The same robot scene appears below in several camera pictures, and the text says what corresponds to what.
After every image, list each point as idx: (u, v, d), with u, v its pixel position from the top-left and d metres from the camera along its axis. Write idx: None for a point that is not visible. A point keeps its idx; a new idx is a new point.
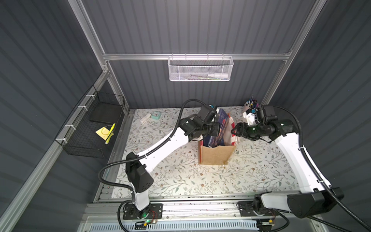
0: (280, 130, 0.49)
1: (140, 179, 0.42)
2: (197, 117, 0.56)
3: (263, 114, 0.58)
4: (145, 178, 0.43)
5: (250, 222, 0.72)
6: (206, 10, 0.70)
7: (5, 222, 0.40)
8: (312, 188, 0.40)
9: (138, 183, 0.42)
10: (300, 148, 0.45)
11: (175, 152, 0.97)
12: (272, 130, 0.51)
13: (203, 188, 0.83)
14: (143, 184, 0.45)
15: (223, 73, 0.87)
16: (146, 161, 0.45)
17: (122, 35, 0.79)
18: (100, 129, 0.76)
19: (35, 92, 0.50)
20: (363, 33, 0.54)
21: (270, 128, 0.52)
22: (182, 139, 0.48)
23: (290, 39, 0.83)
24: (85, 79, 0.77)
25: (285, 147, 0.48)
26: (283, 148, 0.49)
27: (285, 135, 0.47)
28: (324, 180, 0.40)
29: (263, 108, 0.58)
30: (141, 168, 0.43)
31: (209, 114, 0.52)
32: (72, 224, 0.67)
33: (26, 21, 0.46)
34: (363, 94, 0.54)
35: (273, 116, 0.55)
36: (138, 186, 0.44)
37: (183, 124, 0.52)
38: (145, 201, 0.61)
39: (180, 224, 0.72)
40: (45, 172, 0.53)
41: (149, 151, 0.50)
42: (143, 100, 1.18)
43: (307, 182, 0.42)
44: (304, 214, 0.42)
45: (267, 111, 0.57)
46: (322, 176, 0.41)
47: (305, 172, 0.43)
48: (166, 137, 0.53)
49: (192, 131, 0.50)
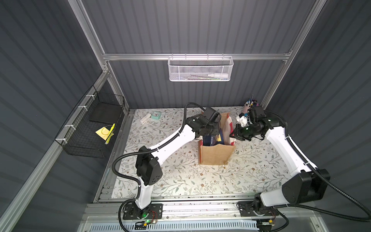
0: (268, 124, 0.55)
1: (153, 171, 0.45)
2: (202, 116, 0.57)
3: (253, 114, 0.66)
4: (157, 170, 0.46)
5: (250, 222, 0.72)
6: (206, 10, 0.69)
7: (5, 222, 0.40)
8: (299, 170, 0.44)
9: (150, 175, 0.45)
10: (287, 138, 0.50)
11: (175, 152, 0.97)
12: (261, 126, 0.58)
13: (203, 188, 0.83)
14: (154, 176, 0.48)
15: (223, 73, 0.87)
16: (158, 153, 0.48)
17: (122, 35, 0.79)
18: (100, 129, 0.76)
19: (34, 92, 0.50)
20: (363, 33, 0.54)
21: (259, 124, 0.59)
22: (190, 136, 0.53)
23: (290, 39, 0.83)
24: (85, 79, 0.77)
25: (274, 138, 0.54)
26: (271, 140, 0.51)
27: (273, 128, 0.53)
28: (309, 162, 0.44)
29: (254, 108, 0.65)
30: (153, 160, 0.47)
31: (213, 114, 0.58)
32: (72, 224, 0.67)
33: (26, 21, 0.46)
34: (363, 94, 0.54)
35: (263, 115, 0.62)
36: (149, 179, 0.46)
37: (190, 123, 0.57)
38: (149, 197, 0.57)
39: (180, 224, 0.72)
40: (45, 172, 0.53)
41: (160, 144, 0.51)
42: (143, 100, 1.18)
43: (294, 166, 0.46)
44: (298, 199, 0.44)
45: (257, 111, 0.64)
46: (306, 157, 0.46)
47: (292, 157, 0.47)
48: (176, 134, 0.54)
49: (198, 129, 0.55)
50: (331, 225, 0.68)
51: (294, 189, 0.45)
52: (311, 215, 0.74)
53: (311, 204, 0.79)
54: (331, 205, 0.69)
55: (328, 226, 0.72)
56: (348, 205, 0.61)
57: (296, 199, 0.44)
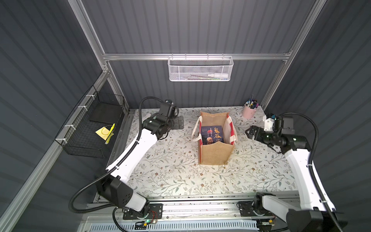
0: (291, 144, 0.49)
1: (118, 192, 0.40)
2: (160, 114, 0.56)
3: (279, 124, 0.58)
4: (123, 188, 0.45)
5: (250, 222, 0.72)
6: (206, 10, 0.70)
7: (5, 223, 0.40)
8: (312, 206, 0.40)
9: (117, 195, 0.40)
10: (308, 165, 0.45)
11: (175, 152, 0.97)
12: (283, 143, 0.52)
13: (203, 187, 0.83)
14: (124, 195, 0.44)
15: (223, 73, 0.87)
16: (118, 172, 0.42)
17: (122, 35, 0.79)
18: (101, 129, 0.76)
19: (34, 92, 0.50)
20: (363, 33, 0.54)
21: (281, 141, 0.53)
22: (149, 140, 0.48)
23: (290, 39, 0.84)
24: (85, 79, 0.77)
25: (293, 162, 0.49)
26: (292, 163, 0.49)
27: (296, 150, 0.48)
28: (327, 200, 0.39)
29: (283, 120, 0.56)
30: (115, 181, 0.40)
31: (170, 109, 0.56)
32: (72, 224, 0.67)
33: (26, 21, 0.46)
34: (363, 94, 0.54)
35: (291, 128, 0.54)
36: (119, 201, 0.42)
37: (148, 126, 0.52)
38: (139, 204, 0.61)
39: (180, 224, 0.72)
40: (45, 172, 0.53)
41: (119, 160, 0.44)
42: (143, 100, 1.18)
43: (308, 199, 0.42)
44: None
45: (285, 123, 0.56)
46: (325, 193, 0.40)
47: (307, 189, 0.42)
48: (134, 142, 0.48)
49: (158, 129, 0.51)
50: None
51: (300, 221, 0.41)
52: None
53: None
54: None
55: None
56: (348, 206, 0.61)
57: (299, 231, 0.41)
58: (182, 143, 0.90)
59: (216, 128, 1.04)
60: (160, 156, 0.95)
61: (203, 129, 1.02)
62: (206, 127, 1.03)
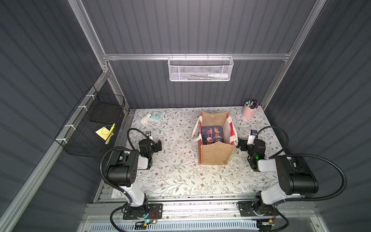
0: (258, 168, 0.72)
1: (134, 157, 0.53)
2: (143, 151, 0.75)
3: (255, 152, 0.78)
4: (136, 162, 0.54)
5: (250, 222, 0.72)
6: (206, 10, 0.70)
7: (5, 223, 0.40)
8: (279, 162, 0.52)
9: (134, 161, 0.51)
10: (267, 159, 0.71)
11: (175, 152, 0.97)
12: (253, 166, 0.74)
13: (203, 188, 0.83)
14: (134, 169, 0.51)
15: (223, 73, 0.87)
16: None
17: (122, 36, 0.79)
18: (101, 129, 0.76)
19: (34, 91, 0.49)
20: (363, 33, 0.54)
21: (253, 166, 0.75)
22: (146, 161, 0.70)
23: (290, 39, 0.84)
24: (85, 79, 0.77)
25: (261, 165, 0.69)
26: (261, 166, 0.70)
27: (260, 163, 0.71)
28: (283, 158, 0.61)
29: (257, 147, 0.75)
30: (134, 151, 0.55)
31: (147, 147, 0.74)
32: (72, 224, 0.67)
33: (27, 21, 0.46)
34: (363, 94, 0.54)
35: (261, 155, 0.73)
36: (132, 168, 0.49)
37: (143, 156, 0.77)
38: (140, 198, 0.64)
39: (180, 224, 0.72)
40: (45, 171, 0.53)
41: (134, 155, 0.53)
42: (143, 100, 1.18)
43: (272, 161, 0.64)
44: (287, 173, 0.48)
45: (258, 152, 0.75)
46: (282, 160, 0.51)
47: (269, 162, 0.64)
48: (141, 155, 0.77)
49: (149, 162, 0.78)
50: (332, 224, 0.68)
51: (285, 169, 0.49)
52: (311, 215, 0.74)
53: (311, 203, 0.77)
54: (330, 205, 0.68)
55: (328, 226, 0.72)
56: (347, 206, 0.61)
57: (289, 178, 0.47)
58: (182, 143, 0.90)
59: (216, 128, 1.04)
60: (160, 156, 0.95)
61: (204, 129, 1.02)
62: (206, 128, 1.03)
